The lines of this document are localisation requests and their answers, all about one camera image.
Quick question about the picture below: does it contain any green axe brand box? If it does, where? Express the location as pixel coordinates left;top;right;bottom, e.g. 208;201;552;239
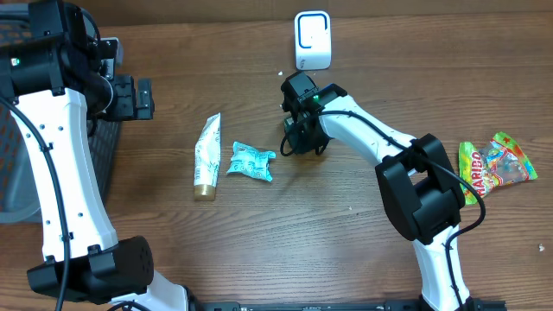
283;117;295;133

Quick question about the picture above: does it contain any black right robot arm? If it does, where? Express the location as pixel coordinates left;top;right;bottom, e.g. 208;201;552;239
281;71;470;310

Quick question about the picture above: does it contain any white tube with gold cap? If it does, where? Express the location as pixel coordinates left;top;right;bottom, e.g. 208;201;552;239
194;113;221;201

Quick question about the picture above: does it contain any teal packet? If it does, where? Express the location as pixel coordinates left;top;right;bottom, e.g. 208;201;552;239
226;142;277;182

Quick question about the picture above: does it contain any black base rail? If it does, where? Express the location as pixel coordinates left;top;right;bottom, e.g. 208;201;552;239
189;300;507;311

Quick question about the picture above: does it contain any green haribo candy bag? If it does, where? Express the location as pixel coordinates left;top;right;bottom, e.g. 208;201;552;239
459;131;538;197

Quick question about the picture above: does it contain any grey plastic shopping basket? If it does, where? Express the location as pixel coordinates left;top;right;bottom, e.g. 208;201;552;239
1;3;121;224

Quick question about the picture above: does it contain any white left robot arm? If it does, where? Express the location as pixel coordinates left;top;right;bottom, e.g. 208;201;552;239
1;1;191;310

